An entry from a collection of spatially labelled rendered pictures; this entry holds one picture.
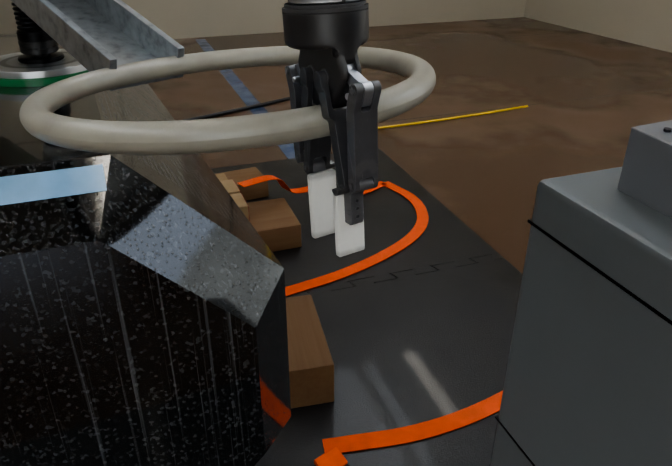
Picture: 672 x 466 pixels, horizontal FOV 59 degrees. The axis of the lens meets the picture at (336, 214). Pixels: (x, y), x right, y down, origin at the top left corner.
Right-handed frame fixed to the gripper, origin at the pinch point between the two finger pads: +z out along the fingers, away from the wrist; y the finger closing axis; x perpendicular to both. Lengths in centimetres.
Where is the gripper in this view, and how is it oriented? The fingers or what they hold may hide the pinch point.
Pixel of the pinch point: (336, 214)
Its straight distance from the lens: 59.2
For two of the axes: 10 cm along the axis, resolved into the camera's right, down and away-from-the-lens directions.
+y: -5.1, -3.2, 8.0
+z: 0.5, 9.1, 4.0
